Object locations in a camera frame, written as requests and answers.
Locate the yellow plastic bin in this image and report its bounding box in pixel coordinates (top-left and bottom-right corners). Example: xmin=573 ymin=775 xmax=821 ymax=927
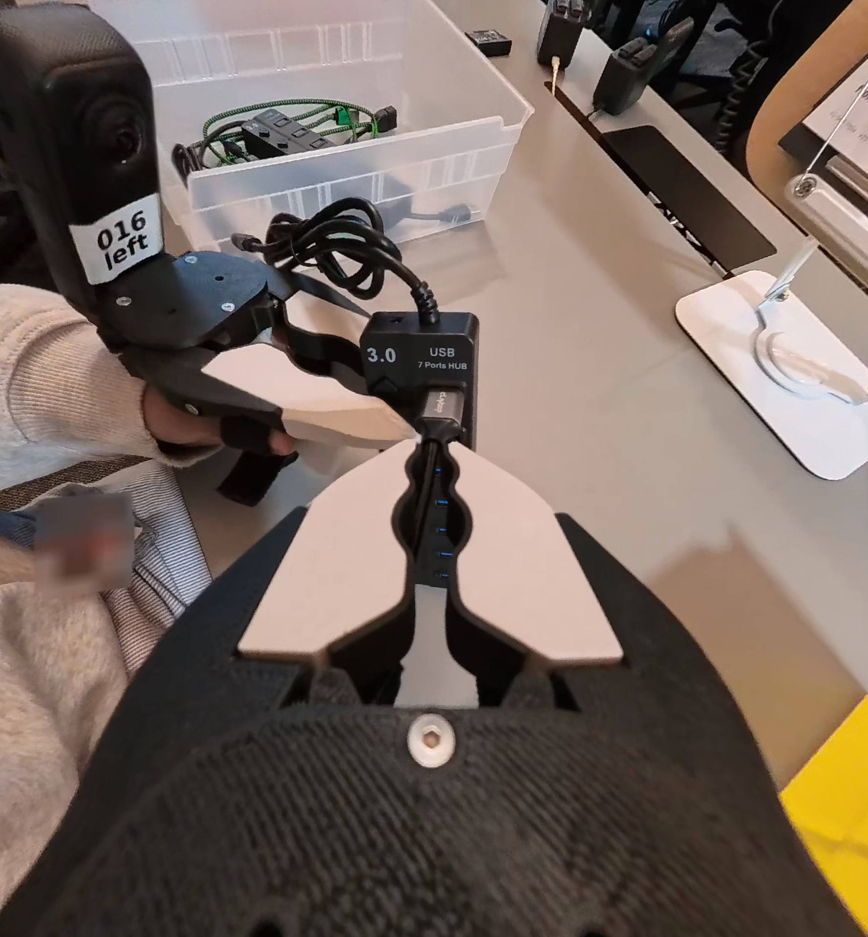
xmin=780 ymin=690 xmax=868 ymax=937

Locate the black switch USB hub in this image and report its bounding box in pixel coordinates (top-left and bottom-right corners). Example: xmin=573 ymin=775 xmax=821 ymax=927
xmin=240 ymin=110 xmax=332 ymax=155

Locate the thin black cable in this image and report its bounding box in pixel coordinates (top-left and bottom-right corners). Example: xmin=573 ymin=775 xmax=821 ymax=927
xmin=372 ymin=194 xmax=479 ymax=246

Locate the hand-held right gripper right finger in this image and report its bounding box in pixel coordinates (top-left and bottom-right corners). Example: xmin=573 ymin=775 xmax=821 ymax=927
xmin=446 ymin=444 xmax=625 ymax=669

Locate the grey plug braided USB cable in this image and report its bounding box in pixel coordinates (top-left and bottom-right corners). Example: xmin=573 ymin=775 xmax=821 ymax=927
xmin=412 ymin=387 xmax=473 ymax=528

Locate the person's grey striped shirt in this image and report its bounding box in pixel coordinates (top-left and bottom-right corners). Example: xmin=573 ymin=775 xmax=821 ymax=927
xmin=0 ymin=461 xmax=214 ymax=645

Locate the thick black hub cable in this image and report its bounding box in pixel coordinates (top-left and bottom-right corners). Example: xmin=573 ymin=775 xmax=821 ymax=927
xmin=231 ymin=196 xmax=441 ymax=325

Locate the person's left hand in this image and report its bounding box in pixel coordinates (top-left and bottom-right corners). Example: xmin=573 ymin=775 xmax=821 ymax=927
xmin=143 ymin=388 xmax=297 ymax=456

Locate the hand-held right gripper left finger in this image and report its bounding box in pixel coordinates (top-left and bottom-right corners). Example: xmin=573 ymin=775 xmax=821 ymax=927
xmin=236 ymin=447 xmax=419 ymax=666

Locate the green braided cable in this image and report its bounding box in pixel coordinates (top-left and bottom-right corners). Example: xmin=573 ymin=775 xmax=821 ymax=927
xmin=198 ymin=101 xmax=400 ymax=161

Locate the clear plastic bin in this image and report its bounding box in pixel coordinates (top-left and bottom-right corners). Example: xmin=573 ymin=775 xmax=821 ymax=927
xmin=90 ymin=0 xmax=536 ymax=248

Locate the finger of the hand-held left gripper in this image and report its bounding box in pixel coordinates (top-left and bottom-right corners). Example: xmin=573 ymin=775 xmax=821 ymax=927
xmin=268 ymin=271 xmax=374 ymax=323
xmin=200 ymin=322 xmax=422 ymax=451

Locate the black power adapter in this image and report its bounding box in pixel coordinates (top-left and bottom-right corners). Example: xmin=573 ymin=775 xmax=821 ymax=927
xmin=537 ymin=0 xmax=590 ymax=72
xmin=592 ymin=16 xmax=696 ymax=116

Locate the person's left forearm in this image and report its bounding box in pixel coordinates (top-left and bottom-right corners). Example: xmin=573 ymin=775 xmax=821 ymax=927
xmin=0 ymin=284 xmax=224 ymax=477

